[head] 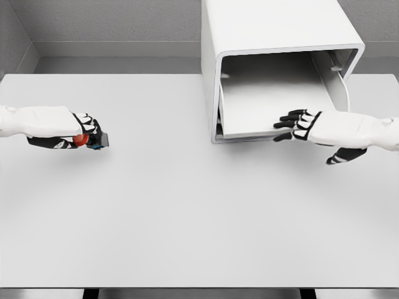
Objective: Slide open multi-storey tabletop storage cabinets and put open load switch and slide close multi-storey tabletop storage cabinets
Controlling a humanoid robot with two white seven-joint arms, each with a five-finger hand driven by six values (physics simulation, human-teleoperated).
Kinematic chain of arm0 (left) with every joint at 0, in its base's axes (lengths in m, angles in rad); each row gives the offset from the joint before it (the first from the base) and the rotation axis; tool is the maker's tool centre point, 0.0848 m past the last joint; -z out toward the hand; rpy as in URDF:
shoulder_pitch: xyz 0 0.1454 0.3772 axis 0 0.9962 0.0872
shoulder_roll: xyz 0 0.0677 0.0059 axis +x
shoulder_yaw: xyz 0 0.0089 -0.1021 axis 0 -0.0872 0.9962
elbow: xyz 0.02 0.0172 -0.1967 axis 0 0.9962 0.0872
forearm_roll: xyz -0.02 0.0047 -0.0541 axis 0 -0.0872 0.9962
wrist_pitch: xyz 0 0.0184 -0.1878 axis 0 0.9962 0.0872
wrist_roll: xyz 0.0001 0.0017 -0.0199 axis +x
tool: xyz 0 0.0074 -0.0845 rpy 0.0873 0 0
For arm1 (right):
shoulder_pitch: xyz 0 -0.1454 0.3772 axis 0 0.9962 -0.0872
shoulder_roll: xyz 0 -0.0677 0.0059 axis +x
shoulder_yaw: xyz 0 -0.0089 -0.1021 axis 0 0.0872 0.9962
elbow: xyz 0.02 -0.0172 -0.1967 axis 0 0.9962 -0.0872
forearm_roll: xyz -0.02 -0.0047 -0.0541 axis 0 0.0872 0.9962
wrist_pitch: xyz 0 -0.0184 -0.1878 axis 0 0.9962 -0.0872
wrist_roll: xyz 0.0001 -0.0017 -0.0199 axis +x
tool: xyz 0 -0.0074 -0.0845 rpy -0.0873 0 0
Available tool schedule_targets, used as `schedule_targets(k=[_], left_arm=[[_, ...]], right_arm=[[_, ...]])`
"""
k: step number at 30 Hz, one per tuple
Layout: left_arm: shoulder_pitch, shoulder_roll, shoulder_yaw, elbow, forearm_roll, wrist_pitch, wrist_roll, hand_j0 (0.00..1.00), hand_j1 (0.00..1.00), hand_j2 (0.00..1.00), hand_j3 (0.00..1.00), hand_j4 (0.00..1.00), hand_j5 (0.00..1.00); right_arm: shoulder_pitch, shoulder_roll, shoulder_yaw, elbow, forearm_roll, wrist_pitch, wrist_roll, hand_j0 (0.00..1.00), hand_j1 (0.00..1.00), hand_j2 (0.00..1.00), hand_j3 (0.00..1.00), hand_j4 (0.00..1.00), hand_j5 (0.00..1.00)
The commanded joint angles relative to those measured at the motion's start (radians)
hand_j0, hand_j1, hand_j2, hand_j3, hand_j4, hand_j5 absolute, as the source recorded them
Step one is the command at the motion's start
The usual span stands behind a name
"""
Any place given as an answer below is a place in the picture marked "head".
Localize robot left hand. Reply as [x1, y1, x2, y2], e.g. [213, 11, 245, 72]
[26, 105, 102, 150]

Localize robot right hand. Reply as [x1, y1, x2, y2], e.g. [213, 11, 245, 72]
[272, 109, 368, 166]

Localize white cabinet drawer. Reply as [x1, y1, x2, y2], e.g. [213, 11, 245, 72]
[214, 50, 351, 140]

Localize white tabletop storage cabinet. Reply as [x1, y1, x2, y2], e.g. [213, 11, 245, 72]
[201, 0, 366, 145]

